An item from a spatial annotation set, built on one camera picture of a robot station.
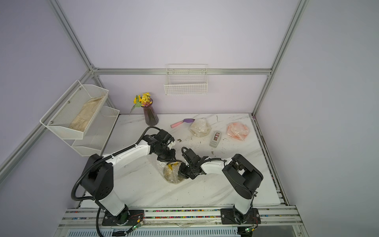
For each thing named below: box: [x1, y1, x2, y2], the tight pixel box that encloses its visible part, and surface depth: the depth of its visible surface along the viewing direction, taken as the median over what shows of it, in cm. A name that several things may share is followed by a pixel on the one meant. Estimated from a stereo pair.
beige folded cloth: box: [69, 95, 105, 132], surface depth 80 cm
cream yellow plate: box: [190, 118, 211, 137], surface depth 110 cm
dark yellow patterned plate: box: [163, 161, 183, 184], surface depth 89 cm
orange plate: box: [226, 121, 250, 141], surface depth 109 cm
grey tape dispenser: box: [209, 130, 222, 149], surface depth 103 cm
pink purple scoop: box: [170, 118, 196, 128], surface depth 116 cm
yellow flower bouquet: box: [129, 92, 153, 116], surface depth 97 cm
